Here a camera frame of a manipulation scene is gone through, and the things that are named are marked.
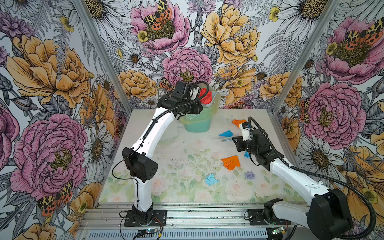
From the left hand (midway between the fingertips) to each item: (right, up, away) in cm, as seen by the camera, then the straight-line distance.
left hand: (200, 112), depth 79 cm
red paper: (+4, +6, -1) cm, 8 cm away
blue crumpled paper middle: (+21, -13, +29) cm, 38 cm away
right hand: (+20, -16, +5) cm, 26 cm away
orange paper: (+19, -29, +12) cm, 36 cm away
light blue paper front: (+6, -37, +6) cm, 38 cm away
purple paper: (+29, -35, +7) cm, 46 cm away
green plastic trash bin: (+2, -8, +29) cm, 31 cm away
